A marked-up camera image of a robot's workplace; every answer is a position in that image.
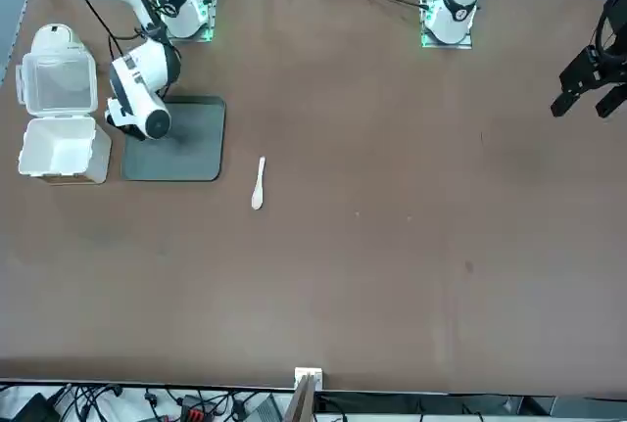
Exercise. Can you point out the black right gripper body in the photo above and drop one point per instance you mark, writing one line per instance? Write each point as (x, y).
(128, 134)

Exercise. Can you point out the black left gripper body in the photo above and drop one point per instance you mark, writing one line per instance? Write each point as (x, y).
(617, 25)

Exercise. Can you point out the translucent plastic container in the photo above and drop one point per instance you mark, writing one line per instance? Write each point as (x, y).
(54, 148)

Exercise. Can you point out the translucent container lid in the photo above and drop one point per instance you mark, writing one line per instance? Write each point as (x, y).
(59, 81)

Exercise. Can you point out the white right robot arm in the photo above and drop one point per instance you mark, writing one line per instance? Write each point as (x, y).
(142, 74)

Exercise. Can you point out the dark grey rectangular tray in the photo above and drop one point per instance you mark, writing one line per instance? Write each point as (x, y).
(196, 148)

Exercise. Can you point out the white round trash can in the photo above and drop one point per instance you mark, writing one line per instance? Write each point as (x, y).
(54, 40)

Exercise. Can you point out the small white spoon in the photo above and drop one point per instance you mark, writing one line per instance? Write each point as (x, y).
(257, 199)

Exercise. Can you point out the red and black power strip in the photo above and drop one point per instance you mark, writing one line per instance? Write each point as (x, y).
(196, 409)

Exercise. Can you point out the grey power adapter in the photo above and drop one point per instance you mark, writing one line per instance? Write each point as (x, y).
(264, 409)

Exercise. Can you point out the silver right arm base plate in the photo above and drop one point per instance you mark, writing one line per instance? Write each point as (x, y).
(209, 11)

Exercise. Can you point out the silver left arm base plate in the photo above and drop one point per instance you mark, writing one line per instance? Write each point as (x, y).
(426, 42)

